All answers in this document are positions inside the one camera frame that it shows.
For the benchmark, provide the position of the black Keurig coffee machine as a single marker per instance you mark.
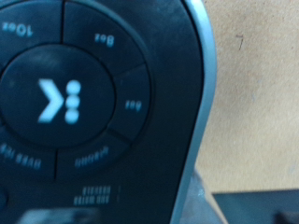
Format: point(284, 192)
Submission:
point(124, 124)

